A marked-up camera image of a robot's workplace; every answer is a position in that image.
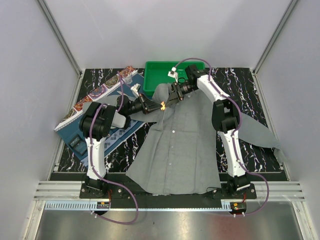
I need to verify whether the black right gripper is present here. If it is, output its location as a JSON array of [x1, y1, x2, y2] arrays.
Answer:
[[164, 82, 198, 108]]

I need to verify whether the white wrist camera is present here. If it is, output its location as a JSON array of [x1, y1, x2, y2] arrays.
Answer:
[[167, 67, 178, 82], [130, 83, 141, 98]]

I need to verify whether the clear small glass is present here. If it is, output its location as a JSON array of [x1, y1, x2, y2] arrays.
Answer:
[[122, 72, 133, 85]]

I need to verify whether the purple cable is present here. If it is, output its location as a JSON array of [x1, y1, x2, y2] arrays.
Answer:
[[173, 57, 270, 217], [88, 72, 139, 224]]

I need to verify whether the green plastic tray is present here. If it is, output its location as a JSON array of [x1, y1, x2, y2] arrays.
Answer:
[[142, 60, 207, 96]]

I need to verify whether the left frame post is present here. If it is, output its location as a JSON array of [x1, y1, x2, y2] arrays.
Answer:
[[36, 0, 82, 77]]

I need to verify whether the colourful patterned table runner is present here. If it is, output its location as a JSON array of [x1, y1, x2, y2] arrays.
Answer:
[[54, 66, 138, 132]]

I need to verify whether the grey button shirt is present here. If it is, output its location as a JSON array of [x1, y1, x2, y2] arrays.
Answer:
[[78, 83, 287, 196]]

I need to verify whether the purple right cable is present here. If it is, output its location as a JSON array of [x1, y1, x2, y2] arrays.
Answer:
[[173, 57, 270, 217]]

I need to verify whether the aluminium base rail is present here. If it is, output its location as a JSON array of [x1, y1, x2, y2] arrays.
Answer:
[[34, 173, 305, 212]]

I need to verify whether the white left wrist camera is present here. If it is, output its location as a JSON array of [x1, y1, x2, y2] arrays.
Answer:
[[130, 83, 141, 98]]

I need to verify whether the right frame post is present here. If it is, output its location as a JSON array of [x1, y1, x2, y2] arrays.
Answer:
[[252, 0, 300, 75]]

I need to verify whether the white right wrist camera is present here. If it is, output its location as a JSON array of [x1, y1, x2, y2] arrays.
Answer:
[[167, 67, 178, 82]]

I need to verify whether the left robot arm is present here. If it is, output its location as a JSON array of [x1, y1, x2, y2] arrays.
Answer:
[[79, 93, 166, 198]]

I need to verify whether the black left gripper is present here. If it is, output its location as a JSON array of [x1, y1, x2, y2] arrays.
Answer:
[[126, 93, 162, 116]]

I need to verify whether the gold leaf brooch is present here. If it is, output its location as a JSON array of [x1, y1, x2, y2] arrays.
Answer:
[[160, 101, 166, 111]]

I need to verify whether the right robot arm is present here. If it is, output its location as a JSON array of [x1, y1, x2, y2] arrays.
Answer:
[[164, 64, 251, 199]]

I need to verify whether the blue patterned placemat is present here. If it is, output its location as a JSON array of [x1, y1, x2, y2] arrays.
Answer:
[[57, 73, 152, 173]]

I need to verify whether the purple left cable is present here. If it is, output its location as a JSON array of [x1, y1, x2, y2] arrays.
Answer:
[[88, 72, 139, 224]]

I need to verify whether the frame post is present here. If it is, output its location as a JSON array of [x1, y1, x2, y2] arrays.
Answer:
[[36, 0, 82, 77], [252, 0, 300, 75]]

